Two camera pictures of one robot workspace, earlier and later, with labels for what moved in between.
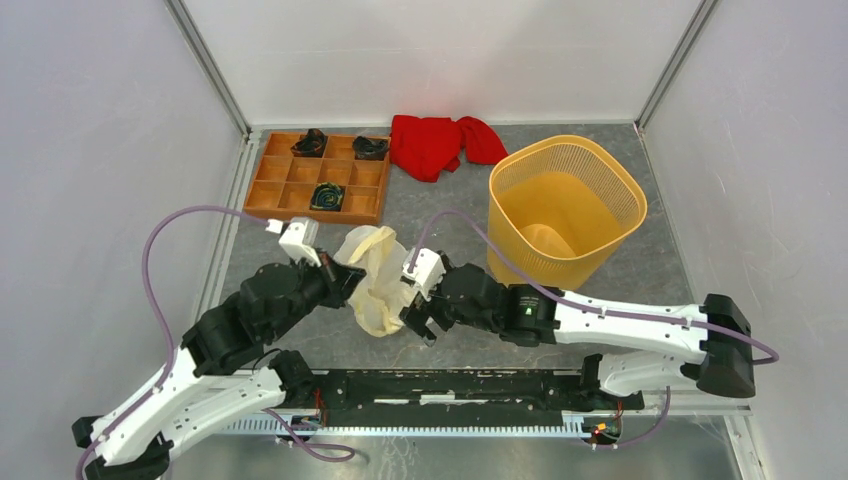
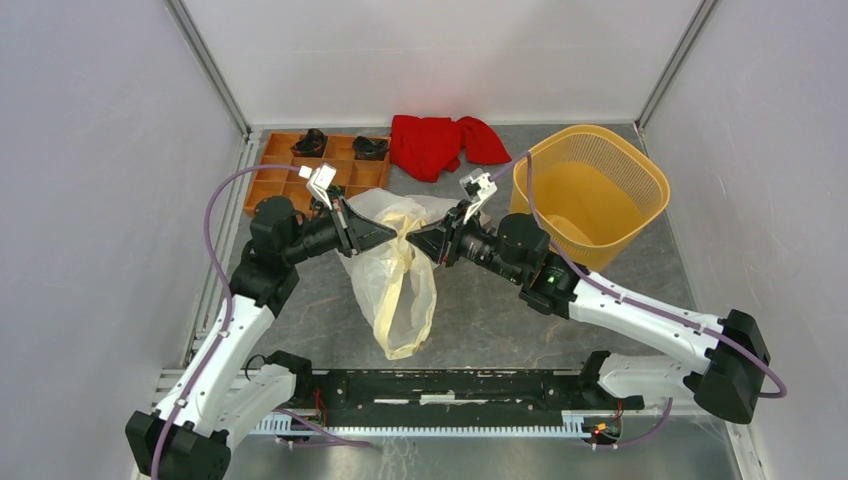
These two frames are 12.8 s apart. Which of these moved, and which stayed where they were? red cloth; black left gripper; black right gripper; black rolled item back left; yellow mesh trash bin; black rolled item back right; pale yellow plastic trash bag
Moved: black right gripper; black left gripper; pale yellow plastic trash bag; yellow mesh trash bin
Stayed: red cloth; black rolled item back right; black rolled item back left
